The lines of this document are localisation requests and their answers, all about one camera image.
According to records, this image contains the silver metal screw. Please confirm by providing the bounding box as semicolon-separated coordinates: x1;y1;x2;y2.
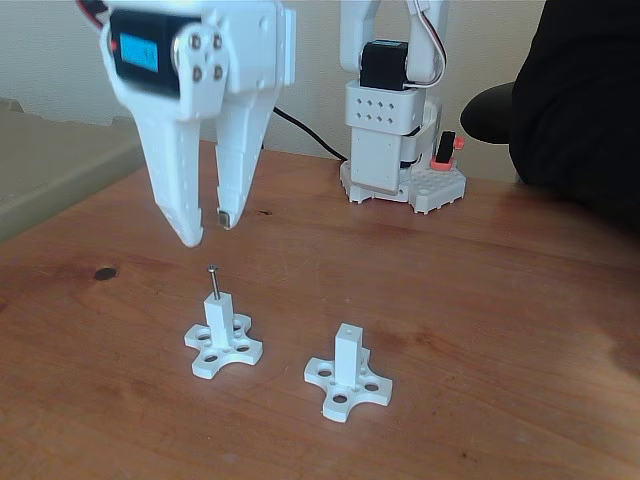
207;263;223;302

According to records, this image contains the black chair armrest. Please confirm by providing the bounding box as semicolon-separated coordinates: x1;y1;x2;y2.
459;82;519;146

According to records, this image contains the black camera cable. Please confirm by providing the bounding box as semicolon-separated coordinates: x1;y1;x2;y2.
272;106;352;164

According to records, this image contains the white cross-base post stand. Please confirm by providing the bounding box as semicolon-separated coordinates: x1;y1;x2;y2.
303;323;395;423
183;293;265;380

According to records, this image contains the beige plastic bin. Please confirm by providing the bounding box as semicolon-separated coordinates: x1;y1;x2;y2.
0;97;156;244

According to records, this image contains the person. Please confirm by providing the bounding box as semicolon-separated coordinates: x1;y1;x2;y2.
509;0;640;221

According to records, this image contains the orange and black clamp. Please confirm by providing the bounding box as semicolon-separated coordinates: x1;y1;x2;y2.
430;130;466;172

